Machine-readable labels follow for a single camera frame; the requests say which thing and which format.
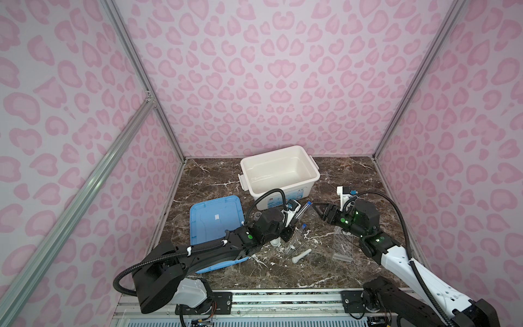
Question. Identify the blue plastic bin lid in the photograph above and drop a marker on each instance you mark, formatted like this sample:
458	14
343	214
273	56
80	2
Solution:
211	219

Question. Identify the white ceramic pestle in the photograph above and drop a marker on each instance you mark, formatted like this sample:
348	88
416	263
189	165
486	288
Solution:
299	257

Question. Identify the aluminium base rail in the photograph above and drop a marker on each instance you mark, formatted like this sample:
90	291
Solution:
270	307

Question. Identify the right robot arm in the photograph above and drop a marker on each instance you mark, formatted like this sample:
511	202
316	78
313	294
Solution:
436	304

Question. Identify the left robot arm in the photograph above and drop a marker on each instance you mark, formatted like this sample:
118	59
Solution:
157	277

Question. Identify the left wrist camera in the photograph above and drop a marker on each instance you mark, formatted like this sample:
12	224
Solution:
290	211

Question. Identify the white plastic storage bin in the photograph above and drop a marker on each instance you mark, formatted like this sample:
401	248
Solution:
291	169

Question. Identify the clear plastic test tube rack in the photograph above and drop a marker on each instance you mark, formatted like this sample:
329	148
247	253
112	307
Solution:
343	246

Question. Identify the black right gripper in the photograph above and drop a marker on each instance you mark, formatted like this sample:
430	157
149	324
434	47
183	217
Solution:
331	213

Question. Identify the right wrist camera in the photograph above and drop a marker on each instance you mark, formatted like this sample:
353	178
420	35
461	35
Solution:
347	197

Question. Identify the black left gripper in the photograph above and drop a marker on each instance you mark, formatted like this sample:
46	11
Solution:
289	233

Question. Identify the blue-capped test tube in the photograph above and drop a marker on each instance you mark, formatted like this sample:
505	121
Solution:
300	233
302	210

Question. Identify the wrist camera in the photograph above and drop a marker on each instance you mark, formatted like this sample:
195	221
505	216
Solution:
290	211
347	197

